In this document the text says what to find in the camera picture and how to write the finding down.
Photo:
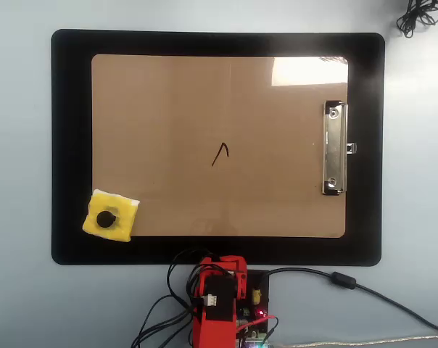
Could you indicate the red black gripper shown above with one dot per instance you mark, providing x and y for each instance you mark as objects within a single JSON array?
[{"x": 228, "y": 264}]

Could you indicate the yellow sponge with black knob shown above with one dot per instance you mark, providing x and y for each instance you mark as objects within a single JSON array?
[{"x": 126, "y": 214}]

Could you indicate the black robot base with board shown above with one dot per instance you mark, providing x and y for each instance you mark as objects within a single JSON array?
[{"x": 259, "y": 282}]

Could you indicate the silver metal clipboard clip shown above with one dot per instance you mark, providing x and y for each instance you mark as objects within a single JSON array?
[{"x": 334, "y": 152}]

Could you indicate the brown glossy clipboard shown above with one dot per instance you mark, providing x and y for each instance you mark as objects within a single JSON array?
[{"x": 168, "y": 127}]

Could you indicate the black rectangular desk mat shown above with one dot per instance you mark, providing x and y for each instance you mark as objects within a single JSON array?
[{"x": 70, "y": 145}]

